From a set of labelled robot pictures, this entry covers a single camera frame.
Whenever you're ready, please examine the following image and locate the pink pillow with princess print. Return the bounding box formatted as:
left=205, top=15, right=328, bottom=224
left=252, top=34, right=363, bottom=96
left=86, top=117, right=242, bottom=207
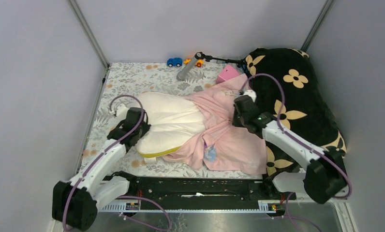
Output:
left=163, top=74, right=267, bottom=175

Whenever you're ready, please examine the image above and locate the white pillow with yellow edge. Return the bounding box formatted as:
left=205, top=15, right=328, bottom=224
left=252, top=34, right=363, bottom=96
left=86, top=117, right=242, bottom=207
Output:
left=135, top=92, right=206, bottom=163

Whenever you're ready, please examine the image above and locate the black blanket with yellow flowers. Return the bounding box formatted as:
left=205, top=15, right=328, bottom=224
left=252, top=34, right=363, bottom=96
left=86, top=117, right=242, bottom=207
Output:
left=243, top=47, right=347, bottom=180

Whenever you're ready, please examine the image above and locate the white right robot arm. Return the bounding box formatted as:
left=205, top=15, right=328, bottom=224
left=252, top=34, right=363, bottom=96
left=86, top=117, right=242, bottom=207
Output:
left=233, top=95, right=352, bottom=204

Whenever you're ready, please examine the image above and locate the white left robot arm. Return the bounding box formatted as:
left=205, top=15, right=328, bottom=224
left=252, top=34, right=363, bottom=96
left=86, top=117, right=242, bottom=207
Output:
left=52, top=107, right=150, bottom=231

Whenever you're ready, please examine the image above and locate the floral patterned bed sheet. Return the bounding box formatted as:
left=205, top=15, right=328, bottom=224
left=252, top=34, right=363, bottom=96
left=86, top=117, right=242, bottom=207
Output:
left=78, top=62, right=266, bottom=179

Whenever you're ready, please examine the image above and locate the pink metronome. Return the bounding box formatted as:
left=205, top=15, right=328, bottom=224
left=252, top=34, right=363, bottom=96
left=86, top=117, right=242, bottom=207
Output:
left=215, top=64, right=240, bottom=84

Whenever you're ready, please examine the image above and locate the orange toy car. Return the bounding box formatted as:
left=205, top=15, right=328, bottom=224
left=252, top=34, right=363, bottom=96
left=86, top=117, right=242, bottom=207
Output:
left=183, top=58, right=205, bottom=68

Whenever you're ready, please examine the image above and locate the blue toy car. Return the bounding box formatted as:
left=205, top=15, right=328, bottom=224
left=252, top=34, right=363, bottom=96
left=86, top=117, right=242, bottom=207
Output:
left=166, top=58, right=183, bottom=67

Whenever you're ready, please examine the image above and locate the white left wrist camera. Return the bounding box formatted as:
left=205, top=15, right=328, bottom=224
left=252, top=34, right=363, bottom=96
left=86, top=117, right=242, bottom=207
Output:
left=110, top=103, right=129, bottom=120

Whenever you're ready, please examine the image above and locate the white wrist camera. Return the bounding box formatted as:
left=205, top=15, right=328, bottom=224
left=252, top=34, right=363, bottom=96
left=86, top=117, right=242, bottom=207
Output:
left=240, top=89, right=257, bottom=102
left=110, top=103, right=129, bottom=120

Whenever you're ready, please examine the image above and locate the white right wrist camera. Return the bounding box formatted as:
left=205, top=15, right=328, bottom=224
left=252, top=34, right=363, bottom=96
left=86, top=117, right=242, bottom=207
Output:
left=240, top=89, right=257, bottom=102

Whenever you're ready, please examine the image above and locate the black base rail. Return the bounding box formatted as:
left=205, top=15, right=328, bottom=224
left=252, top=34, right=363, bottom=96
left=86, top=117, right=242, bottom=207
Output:
left=102, top=171, right=296, bottom=211

